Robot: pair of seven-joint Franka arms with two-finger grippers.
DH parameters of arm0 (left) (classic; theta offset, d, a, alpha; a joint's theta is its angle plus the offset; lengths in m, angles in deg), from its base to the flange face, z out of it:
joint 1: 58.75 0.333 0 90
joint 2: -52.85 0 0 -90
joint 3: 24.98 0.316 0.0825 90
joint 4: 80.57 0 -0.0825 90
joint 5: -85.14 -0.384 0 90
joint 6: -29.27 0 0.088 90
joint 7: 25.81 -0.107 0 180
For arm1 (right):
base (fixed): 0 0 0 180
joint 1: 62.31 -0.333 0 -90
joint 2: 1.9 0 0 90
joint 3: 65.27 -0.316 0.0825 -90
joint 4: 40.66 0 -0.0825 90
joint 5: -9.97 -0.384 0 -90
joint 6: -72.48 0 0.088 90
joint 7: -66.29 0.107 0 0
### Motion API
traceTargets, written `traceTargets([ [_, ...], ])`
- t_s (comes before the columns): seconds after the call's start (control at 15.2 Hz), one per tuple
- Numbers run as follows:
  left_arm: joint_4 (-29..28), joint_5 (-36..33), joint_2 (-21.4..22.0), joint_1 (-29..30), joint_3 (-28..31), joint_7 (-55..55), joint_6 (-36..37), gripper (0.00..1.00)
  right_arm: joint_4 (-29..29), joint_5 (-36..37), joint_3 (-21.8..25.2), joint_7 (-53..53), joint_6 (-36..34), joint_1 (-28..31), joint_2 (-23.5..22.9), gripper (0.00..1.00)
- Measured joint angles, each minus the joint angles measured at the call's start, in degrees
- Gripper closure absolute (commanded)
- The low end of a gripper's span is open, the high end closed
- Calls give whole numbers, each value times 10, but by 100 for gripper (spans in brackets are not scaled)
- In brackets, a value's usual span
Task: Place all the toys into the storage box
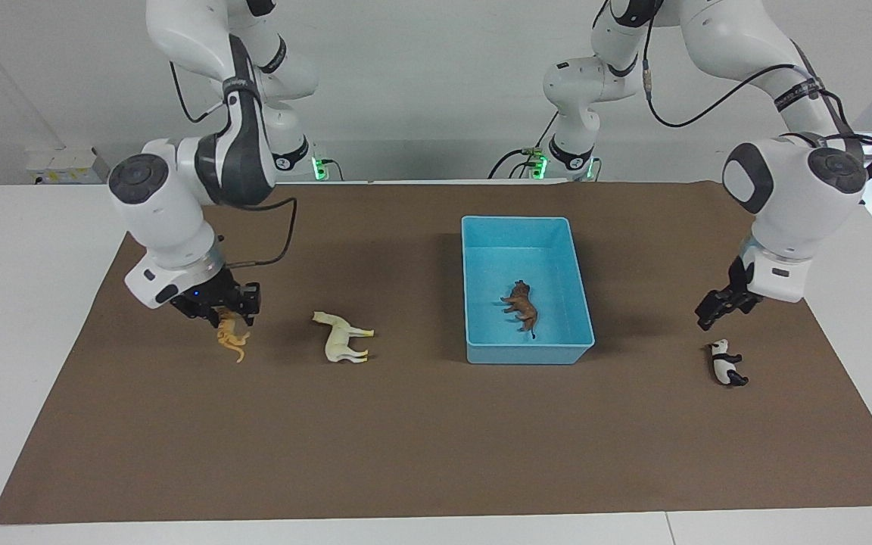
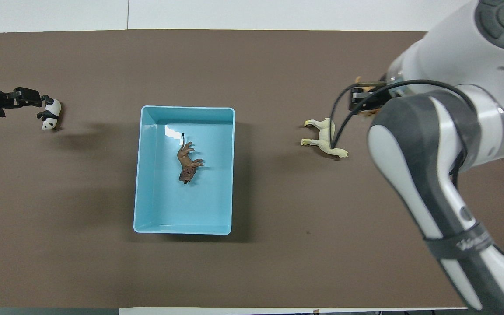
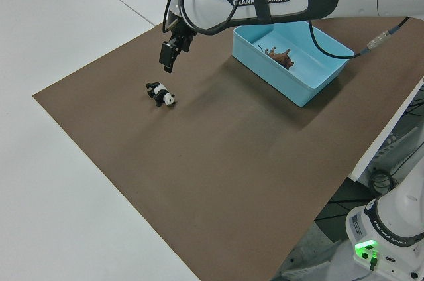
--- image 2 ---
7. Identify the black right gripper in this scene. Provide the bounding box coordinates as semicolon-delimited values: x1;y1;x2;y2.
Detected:
350;86;389;111

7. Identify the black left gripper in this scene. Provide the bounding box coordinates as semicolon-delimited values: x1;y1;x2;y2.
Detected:
0;85;44;119

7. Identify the orange tiger toy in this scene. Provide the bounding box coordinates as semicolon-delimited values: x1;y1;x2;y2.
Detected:
354;76;383;117

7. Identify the black and white panda toy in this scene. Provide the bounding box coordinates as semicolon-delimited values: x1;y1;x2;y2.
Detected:
36;94;63;131

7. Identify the cream white horse toy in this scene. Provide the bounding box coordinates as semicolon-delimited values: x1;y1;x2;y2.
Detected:
301;118;349;159

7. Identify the brown lion toy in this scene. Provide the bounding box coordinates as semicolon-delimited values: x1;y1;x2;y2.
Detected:
178;132;205;186

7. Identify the light blue storage box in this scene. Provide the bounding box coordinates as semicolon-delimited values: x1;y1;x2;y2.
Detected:
133;105;236;236

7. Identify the brown table mat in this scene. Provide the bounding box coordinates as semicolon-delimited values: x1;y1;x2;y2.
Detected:
0;29;504;309

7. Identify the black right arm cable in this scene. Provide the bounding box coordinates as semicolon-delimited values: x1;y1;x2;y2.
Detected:
329;79;469;176

